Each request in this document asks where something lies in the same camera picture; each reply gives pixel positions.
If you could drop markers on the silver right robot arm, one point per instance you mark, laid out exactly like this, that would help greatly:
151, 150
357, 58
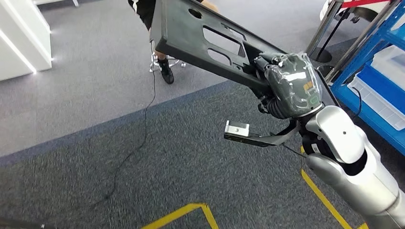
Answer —
341, 132

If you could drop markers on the blue metal shelf rack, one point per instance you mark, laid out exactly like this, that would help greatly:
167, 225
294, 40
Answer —
373, 126

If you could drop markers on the red barrier belt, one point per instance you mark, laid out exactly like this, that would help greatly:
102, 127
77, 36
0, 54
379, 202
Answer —
364, 3

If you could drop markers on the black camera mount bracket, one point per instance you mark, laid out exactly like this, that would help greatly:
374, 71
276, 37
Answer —
262, 140

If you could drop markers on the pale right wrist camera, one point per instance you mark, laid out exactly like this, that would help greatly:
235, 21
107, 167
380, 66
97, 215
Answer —
236, 129

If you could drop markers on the white counter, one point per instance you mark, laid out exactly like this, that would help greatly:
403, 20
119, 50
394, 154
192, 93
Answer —
19, 31

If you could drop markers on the person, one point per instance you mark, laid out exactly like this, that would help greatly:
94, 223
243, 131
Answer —
142, 12

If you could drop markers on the chrome stanchion post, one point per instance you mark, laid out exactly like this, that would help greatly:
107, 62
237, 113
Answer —
324, 28
362, 39

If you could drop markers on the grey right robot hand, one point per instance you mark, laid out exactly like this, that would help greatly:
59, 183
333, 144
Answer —
294, 85

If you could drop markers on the chrome stool base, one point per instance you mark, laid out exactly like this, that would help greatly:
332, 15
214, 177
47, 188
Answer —
174, 60

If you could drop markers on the black plastic plate part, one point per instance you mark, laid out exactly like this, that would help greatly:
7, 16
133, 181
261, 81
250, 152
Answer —
180, 31

